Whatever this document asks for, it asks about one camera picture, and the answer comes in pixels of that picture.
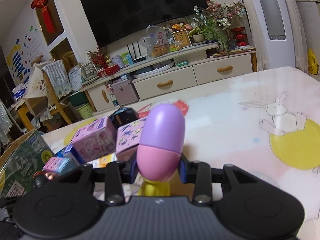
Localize small pink blue box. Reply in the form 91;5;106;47
43;157;76;176

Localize green waste bin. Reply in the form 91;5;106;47
76;103;94;120

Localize yellow detergent bottle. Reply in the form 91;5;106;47
308;48;318;75

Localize purple patterned toy box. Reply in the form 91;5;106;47
116;117;146;161

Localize purple pink egg toy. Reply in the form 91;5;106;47
137;104;185;181

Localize red gift box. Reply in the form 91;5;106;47
98;64;120;77

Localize cream tv cabinet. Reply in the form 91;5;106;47
80;42;257;112

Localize pink storage box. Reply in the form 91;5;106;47
111;80;139;106

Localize wooden chair with lace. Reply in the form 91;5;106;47
41;60;72;125

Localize red berry branch decoration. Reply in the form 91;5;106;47
87;45;110;67

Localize black flat television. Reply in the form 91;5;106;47
80;0;206;47

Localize blue product box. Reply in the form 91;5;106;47
54;144;85;166

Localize clear plastic snack bag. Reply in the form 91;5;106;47
139;25;170;59

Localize red chinese knot decoration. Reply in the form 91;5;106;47
31;0;55;34

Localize red lantern ornament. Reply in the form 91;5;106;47
231;27;248;47

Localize wooden side table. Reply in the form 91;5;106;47
15;67;59;131

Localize green potted plant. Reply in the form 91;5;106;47
189;16;229;55

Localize pink patterned toy box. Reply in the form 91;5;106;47
71;116;117;163

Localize framed gold picture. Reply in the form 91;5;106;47
173;29;192;48

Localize green cardboard storage box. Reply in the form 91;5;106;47
1;129;54;197

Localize pink artificial flowers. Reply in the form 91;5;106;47
194;0;246;30

